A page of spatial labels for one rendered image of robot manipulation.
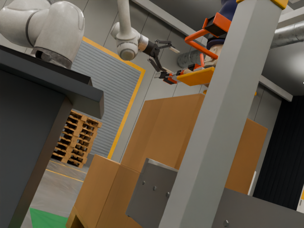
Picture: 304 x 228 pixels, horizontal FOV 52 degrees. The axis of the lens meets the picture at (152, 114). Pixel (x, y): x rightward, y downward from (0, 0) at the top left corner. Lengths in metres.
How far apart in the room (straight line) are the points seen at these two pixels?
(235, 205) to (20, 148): 0.73
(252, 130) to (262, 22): 0.93
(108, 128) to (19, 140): 10.08
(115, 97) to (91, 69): 1.31
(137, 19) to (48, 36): 11.00
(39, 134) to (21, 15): 0.50
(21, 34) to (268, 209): 1.09
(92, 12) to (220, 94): 11.13
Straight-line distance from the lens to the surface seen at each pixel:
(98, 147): 11.11
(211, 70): 1.49
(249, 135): 1.47
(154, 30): 12.41
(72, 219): 2.31
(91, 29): 11.45
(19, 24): 1.36
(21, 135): 1.14
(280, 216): 0.61
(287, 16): 4.79
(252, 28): 0.59
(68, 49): 1.24
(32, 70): 1.03
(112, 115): 11.21
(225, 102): 0.53
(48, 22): 1.27
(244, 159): 1.46
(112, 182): 1.82
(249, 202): 0.67
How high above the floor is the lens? 0.57
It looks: 10 degrees up
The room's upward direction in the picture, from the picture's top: 21 degrees clockwise
